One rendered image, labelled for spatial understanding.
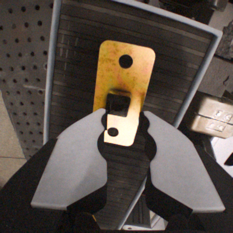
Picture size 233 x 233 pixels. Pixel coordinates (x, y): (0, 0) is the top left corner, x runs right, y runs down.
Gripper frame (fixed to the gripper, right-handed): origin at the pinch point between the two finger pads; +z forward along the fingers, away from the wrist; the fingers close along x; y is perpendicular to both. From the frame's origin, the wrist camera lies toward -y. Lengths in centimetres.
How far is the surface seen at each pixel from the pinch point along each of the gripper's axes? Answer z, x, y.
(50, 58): 4.5, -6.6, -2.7
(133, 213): 20, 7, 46
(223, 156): 20.0, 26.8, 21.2
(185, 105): 4.0, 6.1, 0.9
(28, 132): 54, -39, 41
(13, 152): 128, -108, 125
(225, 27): 12.4, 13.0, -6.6
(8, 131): 128, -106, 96
